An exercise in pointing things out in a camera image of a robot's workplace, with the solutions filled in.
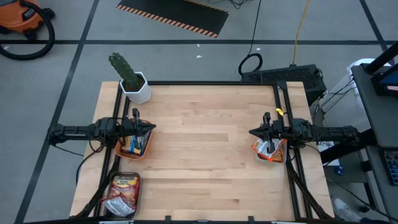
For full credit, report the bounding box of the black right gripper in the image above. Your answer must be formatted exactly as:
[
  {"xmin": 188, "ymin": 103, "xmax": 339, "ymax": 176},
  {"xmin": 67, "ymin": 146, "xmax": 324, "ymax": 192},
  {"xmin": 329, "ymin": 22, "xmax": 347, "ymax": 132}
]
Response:
[{"xmin": 249, "ymin": 112, "xmax": 293, "ymax": 154}]

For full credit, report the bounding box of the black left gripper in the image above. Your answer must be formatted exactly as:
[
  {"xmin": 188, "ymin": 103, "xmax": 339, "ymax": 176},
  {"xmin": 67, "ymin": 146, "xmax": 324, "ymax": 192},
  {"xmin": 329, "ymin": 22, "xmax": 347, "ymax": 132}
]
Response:
[{"xmin": 123, "ymin": 108, "xmax": 157, "ymax": 152}]

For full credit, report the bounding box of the red Maruchan noodle packet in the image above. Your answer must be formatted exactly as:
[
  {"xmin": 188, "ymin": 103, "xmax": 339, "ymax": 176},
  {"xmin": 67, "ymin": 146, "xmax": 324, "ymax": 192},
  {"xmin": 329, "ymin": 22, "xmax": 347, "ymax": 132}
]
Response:
[
  {"xmin": 101, "ymin": 194, "xmax": 137, "ymax": 218},
  {"xmin": 110, "ymin": 174, "xmax": 140, "ymax": 203}
]

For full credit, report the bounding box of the white plastic bin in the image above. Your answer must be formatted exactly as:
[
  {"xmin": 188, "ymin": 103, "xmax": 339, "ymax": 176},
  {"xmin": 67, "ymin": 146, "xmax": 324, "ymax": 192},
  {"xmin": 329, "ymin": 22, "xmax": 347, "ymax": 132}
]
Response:
[{"xmin": 252, "ymin": 136, "xmax": 289, "ymax": 165}]

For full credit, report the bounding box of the orange plastic bin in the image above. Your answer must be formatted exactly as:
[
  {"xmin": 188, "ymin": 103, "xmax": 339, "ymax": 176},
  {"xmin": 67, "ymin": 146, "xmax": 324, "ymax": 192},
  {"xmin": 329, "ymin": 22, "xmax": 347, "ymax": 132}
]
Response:
[{"xmin": 114, "ymin": 118, "xmax": 155, "ymax": 162}]

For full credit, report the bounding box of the green cactus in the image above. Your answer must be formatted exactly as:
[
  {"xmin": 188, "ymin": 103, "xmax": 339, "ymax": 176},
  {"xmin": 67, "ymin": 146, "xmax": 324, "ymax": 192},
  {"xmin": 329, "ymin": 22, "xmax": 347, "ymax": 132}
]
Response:
[{"xmin": 108, "ymin": 52, "xmax": 141, "ymax": 90}]

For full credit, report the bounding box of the black perforated computer case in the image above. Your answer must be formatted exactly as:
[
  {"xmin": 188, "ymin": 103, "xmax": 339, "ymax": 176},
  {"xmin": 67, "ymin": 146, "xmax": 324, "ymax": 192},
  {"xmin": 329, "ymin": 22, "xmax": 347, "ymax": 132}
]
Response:
[{"xmin": 241, "ymin": 63, "xmax": 328, "ymax": 106}]

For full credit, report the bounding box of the white paper sheet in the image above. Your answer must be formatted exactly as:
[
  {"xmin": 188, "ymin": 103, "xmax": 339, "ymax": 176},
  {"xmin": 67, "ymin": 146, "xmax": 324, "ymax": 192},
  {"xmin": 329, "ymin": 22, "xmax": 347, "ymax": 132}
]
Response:
[{"xmin": 317, "ymin": 139, "xmax": 341, "ymax": 167}]

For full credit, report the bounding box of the dark grey plastic bin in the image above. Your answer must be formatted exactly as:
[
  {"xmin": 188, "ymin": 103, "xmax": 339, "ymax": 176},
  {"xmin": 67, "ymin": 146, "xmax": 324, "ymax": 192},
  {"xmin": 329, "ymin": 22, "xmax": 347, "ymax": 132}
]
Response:
[{"xmin": 105, "ymin": 171, "xmax": 141, "ymax": 220}]

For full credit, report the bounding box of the black desk crossbar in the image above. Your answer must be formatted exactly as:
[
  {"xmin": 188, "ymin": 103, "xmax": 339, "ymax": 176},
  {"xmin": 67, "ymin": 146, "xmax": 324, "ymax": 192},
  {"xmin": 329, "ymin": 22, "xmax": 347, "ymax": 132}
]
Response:
[{"xmin": 319, "ymin": 128, "xmax": 376, "ymax": 165}]

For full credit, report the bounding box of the white waste container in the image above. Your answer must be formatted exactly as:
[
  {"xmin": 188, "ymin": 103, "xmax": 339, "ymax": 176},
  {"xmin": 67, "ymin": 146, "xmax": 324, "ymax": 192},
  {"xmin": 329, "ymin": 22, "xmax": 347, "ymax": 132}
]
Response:
[{"xmin": 322, "ymin": 58, "xmax": 393, "ymax": 133}]

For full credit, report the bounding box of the person's shoe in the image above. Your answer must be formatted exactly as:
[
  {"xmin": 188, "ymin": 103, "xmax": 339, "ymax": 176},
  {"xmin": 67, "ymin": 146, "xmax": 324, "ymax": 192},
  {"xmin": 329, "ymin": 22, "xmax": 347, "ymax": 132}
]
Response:
[{"xmin": 333, "ymin": 197, "xmax": 363, "ymax": 223}]

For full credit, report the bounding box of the black hazard-striped floor mat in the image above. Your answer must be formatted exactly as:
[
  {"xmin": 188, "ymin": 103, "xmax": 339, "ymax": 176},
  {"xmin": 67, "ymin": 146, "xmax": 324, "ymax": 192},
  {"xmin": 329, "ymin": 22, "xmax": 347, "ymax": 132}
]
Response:
[{"xmin": 116, "ymin": 0, "xmax": 230, "ymax": 39}]

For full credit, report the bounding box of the grey side desk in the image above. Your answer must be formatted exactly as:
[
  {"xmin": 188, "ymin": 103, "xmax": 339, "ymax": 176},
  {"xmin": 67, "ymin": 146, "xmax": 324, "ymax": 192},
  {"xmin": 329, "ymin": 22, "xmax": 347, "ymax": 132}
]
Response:
[{"xmin": 351, "ymin": 63, "xmax": 398, "ymax": 218}]

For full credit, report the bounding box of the black desk monitor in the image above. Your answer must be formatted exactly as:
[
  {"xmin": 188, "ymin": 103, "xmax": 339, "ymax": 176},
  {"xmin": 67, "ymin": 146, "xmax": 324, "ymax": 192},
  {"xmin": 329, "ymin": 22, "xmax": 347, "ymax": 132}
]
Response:
[{"xmin": 371, "ymin": 63, "xmax": 398, "ymax": 97}]

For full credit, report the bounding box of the orange shop vacuum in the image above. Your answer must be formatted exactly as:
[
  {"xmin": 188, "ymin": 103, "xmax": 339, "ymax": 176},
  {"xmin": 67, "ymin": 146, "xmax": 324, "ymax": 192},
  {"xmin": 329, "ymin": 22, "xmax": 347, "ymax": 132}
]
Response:
[
  {"xmin": 0, "ymin": 0, "xmax": 56, "ymax": 34},
  {"xmin": 0, "ymin": 0, "xmax": 56, "ymax": 61}
]

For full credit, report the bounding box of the black keyboard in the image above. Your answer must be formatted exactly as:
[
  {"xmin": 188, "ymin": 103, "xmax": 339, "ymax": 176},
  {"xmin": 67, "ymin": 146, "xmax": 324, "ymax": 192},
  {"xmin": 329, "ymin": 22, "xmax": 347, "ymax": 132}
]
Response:
[{"xmin": 381, "ymin": 149, "xmax": 398, "ymax": 187}]

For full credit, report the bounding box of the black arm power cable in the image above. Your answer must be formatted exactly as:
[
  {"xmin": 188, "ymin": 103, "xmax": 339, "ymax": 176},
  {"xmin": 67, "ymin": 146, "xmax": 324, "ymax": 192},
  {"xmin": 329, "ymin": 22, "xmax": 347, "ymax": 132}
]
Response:
[{"xmin": 75, "ymin": 143, "xmax": 106, "ymax": 187}]

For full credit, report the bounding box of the black aluminium table frame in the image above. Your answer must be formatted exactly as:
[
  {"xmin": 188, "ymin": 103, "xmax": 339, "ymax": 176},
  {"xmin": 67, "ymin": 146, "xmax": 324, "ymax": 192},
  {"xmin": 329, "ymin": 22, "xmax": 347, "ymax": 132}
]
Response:
[{"xmin": 70, "ymin": 80, "xmax": 335, "ymax": 224}]

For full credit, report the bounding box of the black hanging cable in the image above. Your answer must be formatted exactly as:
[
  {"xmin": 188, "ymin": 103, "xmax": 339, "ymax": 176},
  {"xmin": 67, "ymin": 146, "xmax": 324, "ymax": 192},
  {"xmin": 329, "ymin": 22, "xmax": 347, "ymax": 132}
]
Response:
[{"xmin": 238, "ymin": 0, "xmax": 264, "ymax": 77}]

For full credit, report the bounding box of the yellow hanging cable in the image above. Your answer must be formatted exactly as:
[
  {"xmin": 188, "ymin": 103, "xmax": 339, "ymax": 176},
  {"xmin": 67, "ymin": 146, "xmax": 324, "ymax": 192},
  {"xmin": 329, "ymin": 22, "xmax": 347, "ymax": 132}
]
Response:
[{"xmin": 292, "ymin": 0, "xmax": 312, "ymax": 67}]

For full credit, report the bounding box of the black slanted post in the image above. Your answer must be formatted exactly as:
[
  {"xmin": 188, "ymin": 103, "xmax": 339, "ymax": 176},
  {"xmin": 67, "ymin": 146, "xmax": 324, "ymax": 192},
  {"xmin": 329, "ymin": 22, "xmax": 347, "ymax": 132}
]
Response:
[{"xmin": 363, "ymin": 42, "xmax": 398, "ymax": 75}]

